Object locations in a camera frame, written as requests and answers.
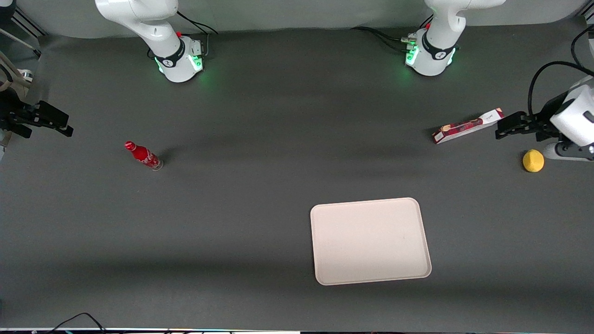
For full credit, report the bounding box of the black metal frame stand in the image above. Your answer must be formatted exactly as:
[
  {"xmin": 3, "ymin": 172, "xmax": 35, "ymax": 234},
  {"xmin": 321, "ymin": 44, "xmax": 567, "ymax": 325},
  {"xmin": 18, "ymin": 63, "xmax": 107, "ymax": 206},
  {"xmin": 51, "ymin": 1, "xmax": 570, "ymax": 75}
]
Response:
[{"xmin": 0, "ymin": 0, "xmax": 48, "ymax": 58}]

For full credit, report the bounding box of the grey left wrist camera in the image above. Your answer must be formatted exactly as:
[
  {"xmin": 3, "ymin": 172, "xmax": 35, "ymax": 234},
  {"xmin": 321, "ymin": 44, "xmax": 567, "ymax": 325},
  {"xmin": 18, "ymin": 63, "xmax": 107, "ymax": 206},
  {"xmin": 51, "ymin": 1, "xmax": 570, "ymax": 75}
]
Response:
[{"xmin": 543, "ymin": 141, "xmax": 594, "ymax": 162}]

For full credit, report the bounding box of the black left arm base cable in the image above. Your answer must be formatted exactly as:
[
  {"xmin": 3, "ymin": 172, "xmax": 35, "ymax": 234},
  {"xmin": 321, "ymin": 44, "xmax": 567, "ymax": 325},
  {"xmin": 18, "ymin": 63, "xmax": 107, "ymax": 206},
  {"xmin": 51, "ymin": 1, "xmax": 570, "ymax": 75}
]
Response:
[{"xmin": 350, "ymin": 14, "xmax": 434, "ymax": 52}]

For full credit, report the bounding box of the black arm base cable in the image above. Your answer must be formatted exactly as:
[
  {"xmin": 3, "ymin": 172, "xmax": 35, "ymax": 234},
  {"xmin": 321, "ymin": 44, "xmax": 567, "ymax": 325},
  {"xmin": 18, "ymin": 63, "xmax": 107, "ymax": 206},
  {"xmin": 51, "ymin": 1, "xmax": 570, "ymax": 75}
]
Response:
[
  {"xmin": 350, "ymin": 14, "xmax": 434, "ymax": 52},
  {"xmin": 148, "ymin": 11, "xmax": 219, "ymax": 60}
]

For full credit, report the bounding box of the red cookie box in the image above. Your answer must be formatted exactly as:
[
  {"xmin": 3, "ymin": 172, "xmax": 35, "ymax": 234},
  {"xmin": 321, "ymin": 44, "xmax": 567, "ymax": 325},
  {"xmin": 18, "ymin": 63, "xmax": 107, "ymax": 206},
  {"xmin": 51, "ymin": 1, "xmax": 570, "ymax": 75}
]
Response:
[{"xmin": 432, "ymin": 108, "xmax": 505, "ymax": 145}]

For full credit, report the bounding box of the beige rectangular tray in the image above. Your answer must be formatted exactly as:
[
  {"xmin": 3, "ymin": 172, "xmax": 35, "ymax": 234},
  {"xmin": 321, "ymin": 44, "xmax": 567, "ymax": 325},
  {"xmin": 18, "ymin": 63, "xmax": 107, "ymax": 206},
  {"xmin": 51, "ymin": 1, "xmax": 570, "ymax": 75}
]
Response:
[{"xmin": 310, "ymin": 197, "xmax": 433, "ymax": 286}]

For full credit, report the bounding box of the red cola bottle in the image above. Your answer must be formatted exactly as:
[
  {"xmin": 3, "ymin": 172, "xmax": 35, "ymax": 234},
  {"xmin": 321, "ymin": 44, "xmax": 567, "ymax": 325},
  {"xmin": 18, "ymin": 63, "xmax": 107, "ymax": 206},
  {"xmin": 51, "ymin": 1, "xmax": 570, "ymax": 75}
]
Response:
[{"xmin": 124, "ymin": 141, "xmax": 164, "ymax": 171}]

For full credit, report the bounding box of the black right arm base cable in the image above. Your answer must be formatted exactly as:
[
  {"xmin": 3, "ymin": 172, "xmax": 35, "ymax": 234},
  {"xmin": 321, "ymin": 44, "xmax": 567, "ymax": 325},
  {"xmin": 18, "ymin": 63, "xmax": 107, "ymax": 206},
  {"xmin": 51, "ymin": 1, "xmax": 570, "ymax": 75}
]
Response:
[{"xmin": 148, "ymin": 11, "xmax": 219, "ymax": 60}]

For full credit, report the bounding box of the black table edge cable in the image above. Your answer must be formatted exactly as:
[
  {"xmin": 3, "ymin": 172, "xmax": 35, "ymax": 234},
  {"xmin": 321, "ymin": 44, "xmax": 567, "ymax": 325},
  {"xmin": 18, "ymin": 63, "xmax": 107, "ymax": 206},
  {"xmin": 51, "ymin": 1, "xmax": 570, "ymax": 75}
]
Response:
[{"xmin": 45, "ymin": 312, "xmax": 108, "ymax": 334}]

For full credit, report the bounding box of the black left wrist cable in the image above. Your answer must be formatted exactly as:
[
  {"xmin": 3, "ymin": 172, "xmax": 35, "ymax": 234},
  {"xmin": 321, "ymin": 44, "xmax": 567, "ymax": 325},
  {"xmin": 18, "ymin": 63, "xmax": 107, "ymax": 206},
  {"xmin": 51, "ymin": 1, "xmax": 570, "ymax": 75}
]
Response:
[{"xmin": 528, "ymin": 24, "xmax": 594, "ymax": 117}]

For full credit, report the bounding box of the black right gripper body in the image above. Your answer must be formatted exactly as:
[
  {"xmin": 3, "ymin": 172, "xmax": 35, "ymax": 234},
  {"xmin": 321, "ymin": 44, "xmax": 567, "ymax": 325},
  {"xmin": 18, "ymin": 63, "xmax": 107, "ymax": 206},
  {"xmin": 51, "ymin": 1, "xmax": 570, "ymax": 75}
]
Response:
[{"xmin": 0, "ymin": 89, "xmax": 40, "ymax": 139}]

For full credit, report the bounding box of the yellow lemon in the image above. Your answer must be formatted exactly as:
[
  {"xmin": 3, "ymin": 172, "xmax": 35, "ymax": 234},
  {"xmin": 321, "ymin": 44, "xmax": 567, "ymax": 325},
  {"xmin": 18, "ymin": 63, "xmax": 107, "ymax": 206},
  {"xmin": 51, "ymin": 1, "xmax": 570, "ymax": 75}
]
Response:
[{"xmin": 523, "ymin": 149, "xmax": 545, "ymax": 173}]

